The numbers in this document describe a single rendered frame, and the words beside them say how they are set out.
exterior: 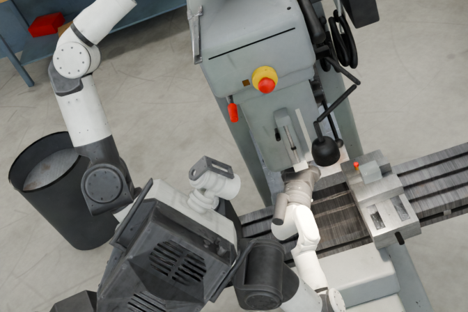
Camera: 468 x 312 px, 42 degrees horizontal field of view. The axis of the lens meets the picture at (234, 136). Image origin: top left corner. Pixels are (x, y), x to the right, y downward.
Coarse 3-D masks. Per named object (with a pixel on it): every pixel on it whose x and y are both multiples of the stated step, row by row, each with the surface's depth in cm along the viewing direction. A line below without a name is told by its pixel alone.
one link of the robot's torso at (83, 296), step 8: (72, 296) 147; (80, 296) 147; (88, 296) 147; (96, 296) 149; (56, 304) 146; (64, 304) 145; (72, 304) 145; (80, 304) 145; (88, 304) 144; (96, 304) 146
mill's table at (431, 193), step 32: (416, 160) 213; (448, 160) 210; (320, 192) 217; (416, 192) 203; (448, 192) 198; (256, 224) 216; (320, 224) 206; (352, 224) 202; (288, 256) 204; (320, 256) 205
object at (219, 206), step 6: (216, 198) 203; (222, 198) 204; (216, 204) 201; (222, 204) 202; (228, 204) 208; (216, 210) 201; (222, 210) 200; (228, 210) 205; (234, 210) 214; (228, 216) 202; (234, 216) 211; (234, 222) 208; (240, 222) 218; (240, 228) 215; (240, 234) 212
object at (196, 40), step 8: (200, 8) 149; (192, 16) 148; (200, 16) 148; (192, 24) 144; (192, 32) 142; (200, 32) 141; (192, 40) 139; (200, 40) 138; (200, 48) 136; (200, 56) 133
